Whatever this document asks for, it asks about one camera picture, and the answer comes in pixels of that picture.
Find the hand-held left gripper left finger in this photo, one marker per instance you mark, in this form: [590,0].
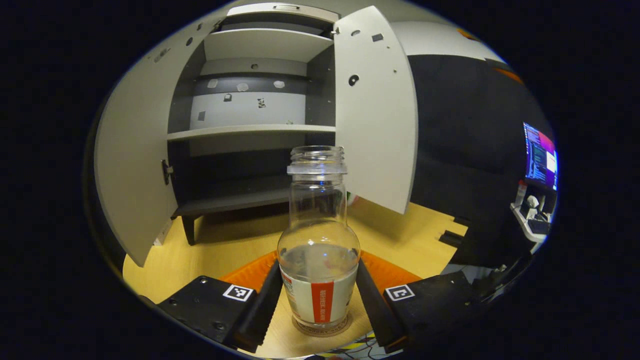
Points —
[260,310]

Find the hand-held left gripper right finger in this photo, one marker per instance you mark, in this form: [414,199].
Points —
[375,310]

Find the round brown coaster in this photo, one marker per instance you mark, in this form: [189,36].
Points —
[300,330]

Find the clear glass bottle red label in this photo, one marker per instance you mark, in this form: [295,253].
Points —
[318,240]

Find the white grey cabinet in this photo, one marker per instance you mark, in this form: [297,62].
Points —
[250,132]

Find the white cabinet drawer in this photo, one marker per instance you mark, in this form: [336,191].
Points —
[260,11]

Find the toy watermelon slice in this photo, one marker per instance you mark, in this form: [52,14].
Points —
[353,199]

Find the black backdrop cloth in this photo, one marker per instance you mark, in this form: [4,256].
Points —
[465,150]

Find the cluttered white desk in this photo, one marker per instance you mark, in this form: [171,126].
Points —
[532,215]

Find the computer monitor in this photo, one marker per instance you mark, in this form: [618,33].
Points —
[540,155]

